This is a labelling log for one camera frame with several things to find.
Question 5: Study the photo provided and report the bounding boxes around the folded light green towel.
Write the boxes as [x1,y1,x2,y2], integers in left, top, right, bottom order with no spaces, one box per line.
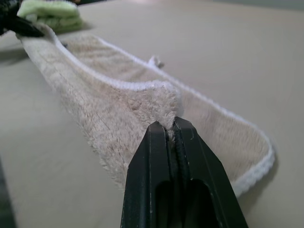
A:
[17,0,84,33]

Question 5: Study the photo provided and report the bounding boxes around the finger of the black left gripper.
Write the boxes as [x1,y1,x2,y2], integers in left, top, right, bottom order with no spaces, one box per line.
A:
[0,14,45,38]

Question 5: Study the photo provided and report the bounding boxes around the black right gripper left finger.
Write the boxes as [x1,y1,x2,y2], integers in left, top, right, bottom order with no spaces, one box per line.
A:
[120,120,176,228]

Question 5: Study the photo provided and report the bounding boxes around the beige fluffy towel white trim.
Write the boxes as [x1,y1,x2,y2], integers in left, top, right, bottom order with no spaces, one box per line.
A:
[19,23,276,198]

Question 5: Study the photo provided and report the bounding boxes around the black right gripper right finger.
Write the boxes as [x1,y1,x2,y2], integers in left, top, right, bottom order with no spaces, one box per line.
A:
[172,117,249,228]

